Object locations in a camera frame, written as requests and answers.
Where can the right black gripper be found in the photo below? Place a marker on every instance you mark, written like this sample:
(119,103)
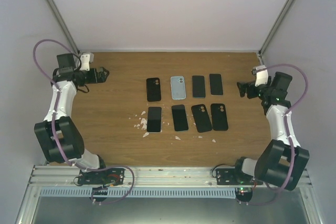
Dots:
(242,89)

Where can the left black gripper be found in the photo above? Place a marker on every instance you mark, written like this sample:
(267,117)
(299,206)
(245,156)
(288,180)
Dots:
(102,78)

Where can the black smartphone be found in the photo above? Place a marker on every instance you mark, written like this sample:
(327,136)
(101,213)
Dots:
(216,85)

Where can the black phone case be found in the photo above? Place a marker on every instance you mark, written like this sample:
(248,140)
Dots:
(201,118)
(219,117)
(153,89)

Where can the black phone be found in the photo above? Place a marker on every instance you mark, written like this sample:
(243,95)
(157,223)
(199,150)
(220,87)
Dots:
(154,119)
(198,87)

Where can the light blue phone case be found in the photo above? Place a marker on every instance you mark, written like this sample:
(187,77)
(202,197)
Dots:
(178,88)

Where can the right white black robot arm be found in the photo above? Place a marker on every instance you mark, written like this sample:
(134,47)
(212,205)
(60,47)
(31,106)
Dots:
(284,160)

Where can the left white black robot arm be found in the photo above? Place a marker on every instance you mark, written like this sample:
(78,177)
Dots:
(57,134)

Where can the white debris pile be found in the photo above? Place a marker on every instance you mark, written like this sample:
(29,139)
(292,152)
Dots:
(167,131)

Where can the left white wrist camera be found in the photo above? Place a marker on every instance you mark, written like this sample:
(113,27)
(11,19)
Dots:
(86,59)

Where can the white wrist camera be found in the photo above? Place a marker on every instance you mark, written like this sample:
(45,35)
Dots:
(86,59)
(261,74)

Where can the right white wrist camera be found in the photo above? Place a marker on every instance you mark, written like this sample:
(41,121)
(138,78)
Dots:
(261,74)

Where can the right aluminium frame post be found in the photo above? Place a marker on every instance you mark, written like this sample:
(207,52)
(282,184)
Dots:
(280,18)

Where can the aluminium frame post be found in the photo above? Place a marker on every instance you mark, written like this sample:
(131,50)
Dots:
(280,18)
(60,21)

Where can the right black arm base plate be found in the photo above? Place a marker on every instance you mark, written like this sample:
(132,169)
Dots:
(232,176)

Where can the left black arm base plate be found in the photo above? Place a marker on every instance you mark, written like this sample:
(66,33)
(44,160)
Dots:
(110,177)

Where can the left aluminium frame post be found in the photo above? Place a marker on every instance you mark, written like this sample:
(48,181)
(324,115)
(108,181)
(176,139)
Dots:
(60,21)

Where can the slotted grey cable duct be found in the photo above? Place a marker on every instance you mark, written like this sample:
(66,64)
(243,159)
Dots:
(145,192)

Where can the aluminium front rail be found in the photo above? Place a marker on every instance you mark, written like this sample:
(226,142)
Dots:
(145,176)

